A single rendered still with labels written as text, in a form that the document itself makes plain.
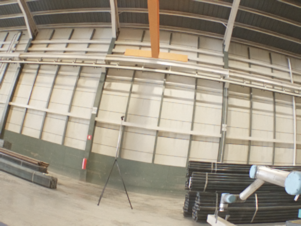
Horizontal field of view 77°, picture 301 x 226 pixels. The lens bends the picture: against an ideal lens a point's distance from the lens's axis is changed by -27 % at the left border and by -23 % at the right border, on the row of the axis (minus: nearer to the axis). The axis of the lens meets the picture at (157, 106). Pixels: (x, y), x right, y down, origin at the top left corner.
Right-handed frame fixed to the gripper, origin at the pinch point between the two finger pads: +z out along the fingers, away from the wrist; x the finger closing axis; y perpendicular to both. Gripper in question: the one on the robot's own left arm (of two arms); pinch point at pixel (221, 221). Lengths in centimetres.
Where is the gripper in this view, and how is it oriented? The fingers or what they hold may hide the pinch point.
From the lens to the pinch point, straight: 261.3
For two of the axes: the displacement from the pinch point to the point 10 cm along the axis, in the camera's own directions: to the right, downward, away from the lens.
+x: -9.9, -1.3, 0.6
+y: 0.2, 3.2, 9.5
